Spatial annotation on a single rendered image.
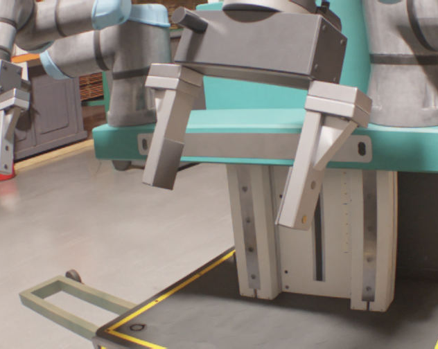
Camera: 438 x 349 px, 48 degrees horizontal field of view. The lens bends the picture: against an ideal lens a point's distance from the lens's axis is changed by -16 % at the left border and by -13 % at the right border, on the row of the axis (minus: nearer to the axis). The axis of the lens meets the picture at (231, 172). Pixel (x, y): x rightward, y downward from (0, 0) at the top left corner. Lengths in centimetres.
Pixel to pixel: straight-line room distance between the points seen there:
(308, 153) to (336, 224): 71
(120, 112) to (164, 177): 53
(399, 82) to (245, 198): 49
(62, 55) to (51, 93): 467
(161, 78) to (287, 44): 13
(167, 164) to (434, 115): 40
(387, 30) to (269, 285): 63
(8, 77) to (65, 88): 512
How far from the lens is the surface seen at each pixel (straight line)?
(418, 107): 73
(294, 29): 40
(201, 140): 87
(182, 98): 47
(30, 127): 557
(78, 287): 206
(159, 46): 99
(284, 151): 80
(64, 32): 84
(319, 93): 38
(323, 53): 40
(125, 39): 98
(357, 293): 107
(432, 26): 70
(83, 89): 1138
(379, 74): 76
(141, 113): 97
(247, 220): 112
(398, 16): 73
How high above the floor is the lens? 86
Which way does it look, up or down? 14 degrees down
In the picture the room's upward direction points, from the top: 6 degrees counter-clockwise
